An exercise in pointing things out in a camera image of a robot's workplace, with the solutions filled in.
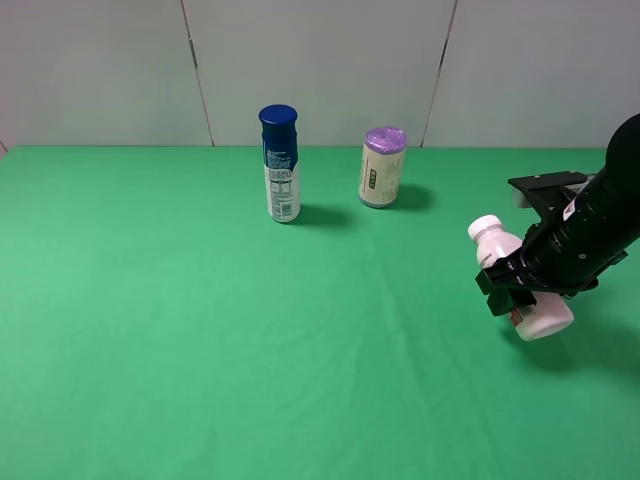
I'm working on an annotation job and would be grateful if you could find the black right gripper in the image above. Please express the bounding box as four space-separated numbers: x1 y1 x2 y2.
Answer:
475 219 628 317

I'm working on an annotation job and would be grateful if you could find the white plastic bottle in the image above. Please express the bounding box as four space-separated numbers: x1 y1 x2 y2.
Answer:
468 215 574 341

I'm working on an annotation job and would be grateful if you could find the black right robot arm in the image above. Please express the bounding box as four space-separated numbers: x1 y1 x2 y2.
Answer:
476 116 639 316

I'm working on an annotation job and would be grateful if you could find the purple trash bag roll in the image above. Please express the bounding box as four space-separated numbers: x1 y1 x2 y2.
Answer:
358 126 408 208

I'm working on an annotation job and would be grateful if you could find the blue and white bottle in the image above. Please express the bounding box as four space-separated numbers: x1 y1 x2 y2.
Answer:
259 104 301 223

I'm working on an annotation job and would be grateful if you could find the green table cloth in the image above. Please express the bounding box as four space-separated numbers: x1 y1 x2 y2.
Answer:
1 147 639 479

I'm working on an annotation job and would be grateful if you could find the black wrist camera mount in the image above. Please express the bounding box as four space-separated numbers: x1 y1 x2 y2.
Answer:
507 171 595 219

